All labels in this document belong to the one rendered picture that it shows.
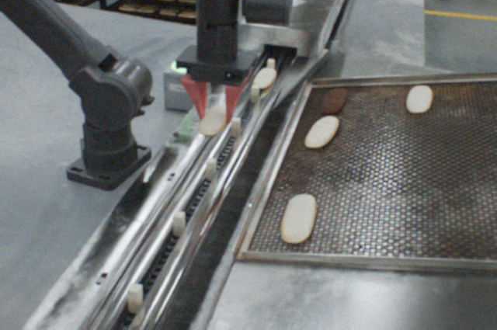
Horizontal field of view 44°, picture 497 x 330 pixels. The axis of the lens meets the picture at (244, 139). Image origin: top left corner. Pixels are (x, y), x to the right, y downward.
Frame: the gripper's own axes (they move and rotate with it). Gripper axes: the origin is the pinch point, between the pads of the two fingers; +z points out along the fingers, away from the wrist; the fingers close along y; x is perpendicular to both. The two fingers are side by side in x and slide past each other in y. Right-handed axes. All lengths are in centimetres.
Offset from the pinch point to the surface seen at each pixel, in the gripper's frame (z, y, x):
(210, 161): 5.7, 0.4, -3.6
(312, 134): 2.1, 14.0, 2.6
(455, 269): -0.6, 32.4, -25.9
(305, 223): 1.6, 16.6, -19.9
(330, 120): 1.8, 16.0, 7.4
